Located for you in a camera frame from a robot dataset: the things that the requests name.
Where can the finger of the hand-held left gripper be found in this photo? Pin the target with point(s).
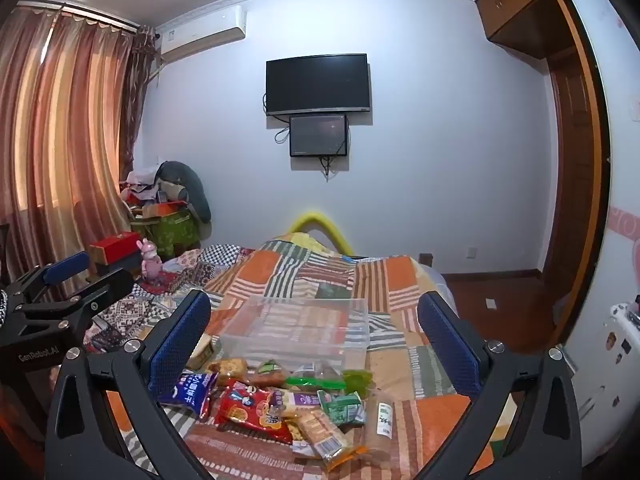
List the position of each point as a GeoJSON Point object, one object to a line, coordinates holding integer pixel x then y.
{"type": "Point", "coordinates": [66, 265]}
{"type": "Point", "coordinates": [107, 285]}

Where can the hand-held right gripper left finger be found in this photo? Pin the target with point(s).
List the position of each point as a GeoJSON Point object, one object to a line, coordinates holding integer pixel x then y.
{"type": "Point", "coordinates": [182, 341]}

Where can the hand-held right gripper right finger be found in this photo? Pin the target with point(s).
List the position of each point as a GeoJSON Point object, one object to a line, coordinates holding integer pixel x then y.
{"type": "Point", "coordinates": [450, 341]}

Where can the beige snack packet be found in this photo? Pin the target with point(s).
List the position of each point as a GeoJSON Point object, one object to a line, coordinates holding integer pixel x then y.
{"type": "Point", "coordinates": [202, 353]}

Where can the blue snack packet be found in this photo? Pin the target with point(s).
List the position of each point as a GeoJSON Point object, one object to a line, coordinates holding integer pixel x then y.
{"type": "Point", "coordinates": [192, 391]}

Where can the orange brown snack packet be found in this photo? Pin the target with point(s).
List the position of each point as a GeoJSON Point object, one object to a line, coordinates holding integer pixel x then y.
{"type": "Point", "coordinates": [230, 367]}

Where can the red snack packet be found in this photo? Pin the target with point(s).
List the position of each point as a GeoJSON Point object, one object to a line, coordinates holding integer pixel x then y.
{"type": "Point", "coordinates": [250, 407]}

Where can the brown bread snack packet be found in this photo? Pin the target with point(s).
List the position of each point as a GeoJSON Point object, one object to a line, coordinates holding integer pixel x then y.
{"type": "Point", "coordinates": [272, 374]}

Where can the green jelly cup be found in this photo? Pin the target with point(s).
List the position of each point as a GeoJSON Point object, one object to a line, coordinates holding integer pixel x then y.
{"type": "Point", "coordinates": [358, 381]}

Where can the clear packet with white label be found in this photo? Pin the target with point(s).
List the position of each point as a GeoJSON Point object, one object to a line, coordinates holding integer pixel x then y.
{"type": "Point", "coordinates": [382, 417]}

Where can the clear plastic container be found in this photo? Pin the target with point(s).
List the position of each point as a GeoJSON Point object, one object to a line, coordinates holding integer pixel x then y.
{"type": "Point", "coordinates": [295, 332]}

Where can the green and white snack packet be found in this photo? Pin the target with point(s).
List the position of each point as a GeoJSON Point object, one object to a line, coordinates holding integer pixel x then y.
{"type": "Point", "coordinates": [342, 406]}

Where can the purple label snack packet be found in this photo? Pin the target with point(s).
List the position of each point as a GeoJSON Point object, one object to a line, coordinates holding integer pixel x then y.
{"type": "Point", "coordinates": [300, 401]}

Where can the long green snack packet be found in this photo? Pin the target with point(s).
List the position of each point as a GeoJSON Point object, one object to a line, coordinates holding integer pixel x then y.
{"type": "Point", "coordinates": [312, 383]}

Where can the clear cracker packet with barcode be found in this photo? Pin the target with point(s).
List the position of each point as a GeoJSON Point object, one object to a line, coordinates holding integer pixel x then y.
{"type": "Point", "coordinates": [320, 435]}

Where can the dark flat box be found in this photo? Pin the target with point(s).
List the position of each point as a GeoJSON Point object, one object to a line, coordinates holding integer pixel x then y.
{"type": "Point", "coordinates": [122, 264]}

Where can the red gift box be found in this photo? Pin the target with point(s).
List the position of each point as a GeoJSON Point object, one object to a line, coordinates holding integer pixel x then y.
{"type": "Point", "coordinates": [115, 246]}

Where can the pink bunny toy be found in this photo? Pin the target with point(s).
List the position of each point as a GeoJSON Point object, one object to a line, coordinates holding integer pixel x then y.
{"type": "Point", "coordinates": [150, 262]}

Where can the green patterned bag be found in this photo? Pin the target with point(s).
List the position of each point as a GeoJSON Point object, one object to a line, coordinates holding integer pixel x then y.
{"type": "Point", "coordinates": [172, 232]}

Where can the dark bedpost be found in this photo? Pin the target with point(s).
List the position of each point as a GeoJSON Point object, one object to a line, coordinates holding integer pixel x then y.
{"type": "Point", "coordinates": [424, 258]}

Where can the orange cardboard box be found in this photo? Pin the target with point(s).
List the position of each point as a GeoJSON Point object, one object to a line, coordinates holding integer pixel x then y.
{"type": "Point", "coordinates": [162, 208]}

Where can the checkered patterned blanket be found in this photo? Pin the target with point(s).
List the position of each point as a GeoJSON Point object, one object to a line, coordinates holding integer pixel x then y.
{"type": "Point", "coordinates": [220, 252]}

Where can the pile of clothes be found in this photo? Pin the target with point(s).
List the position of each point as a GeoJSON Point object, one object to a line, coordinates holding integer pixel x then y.
{"type": "Point", "coordinates": [140, 182]}

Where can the striped orange curtain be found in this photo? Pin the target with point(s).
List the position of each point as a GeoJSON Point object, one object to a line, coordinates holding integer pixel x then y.
{"type": "Point", "coordinates": [60, 120]}

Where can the white appliance with stickers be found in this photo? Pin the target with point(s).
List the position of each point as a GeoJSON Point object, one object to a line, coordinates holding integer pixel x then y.
{"type": "Point", "coordinates": [610, 370]}

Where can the yellow foam tube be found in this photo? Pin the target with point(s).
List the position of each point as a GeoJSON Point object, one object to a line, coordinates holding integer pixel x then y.
{"type": "Point", "coordinates": [320, 222]}

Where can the brown patterned curtain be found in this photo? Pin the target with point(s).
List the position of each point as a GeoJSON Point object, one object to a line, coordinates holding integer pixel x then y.
{"type": "Point", "coordinates": [139, 90]}

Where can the white air conditioner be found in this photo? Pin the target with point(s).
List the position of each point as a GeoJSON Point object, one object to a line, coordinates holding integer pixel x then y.
{"type": "Point", "coordinates": [200, 32]}

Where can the white wardrobe door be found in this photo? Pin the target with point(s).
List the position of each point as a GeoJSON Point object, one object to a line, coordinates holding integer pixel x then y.
{"type": "Point", "coordinates": [622, 135]}

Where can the wooden overhead cabinet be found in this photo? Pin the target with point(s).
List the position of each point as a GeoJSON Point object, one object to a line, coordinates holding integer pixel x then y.
{"type": "Point", "coordinates": [520, 5]}

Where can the small black wall monitor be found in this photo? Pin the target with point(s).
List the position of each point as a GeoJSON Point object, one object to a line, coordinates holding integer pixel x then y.
{"type": "Point", "coordinates": [318, 135]}

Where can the large black wall television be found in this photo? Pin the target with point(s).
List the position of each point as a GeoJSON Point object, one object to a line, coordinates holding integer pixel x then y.
{"type": "Point", "coordinates": [318, 84]}

